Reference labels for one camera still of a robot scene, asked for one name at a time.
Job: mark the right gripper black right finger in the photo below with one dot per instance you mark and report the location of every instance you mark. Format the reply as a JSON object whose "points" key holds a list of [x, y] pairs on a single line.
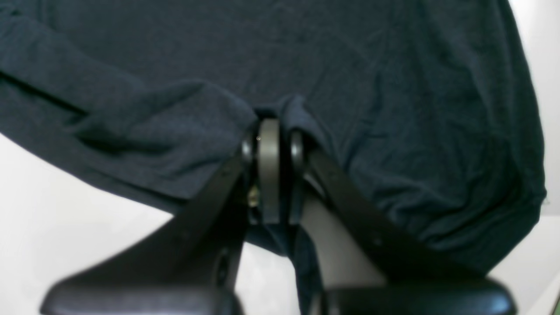
{"points": [[369, 266]]}

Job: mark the dark navy long-sleeve shirt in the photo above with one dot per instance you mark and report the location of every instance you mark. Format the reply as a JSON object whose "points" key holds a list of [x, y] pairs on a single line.
{"points": [[427, 106]]}

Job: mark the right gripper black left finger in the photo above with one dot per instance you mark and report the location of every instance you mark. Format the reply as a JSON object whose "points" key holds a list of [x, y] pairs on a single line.
{"points": [[186, 267]]}

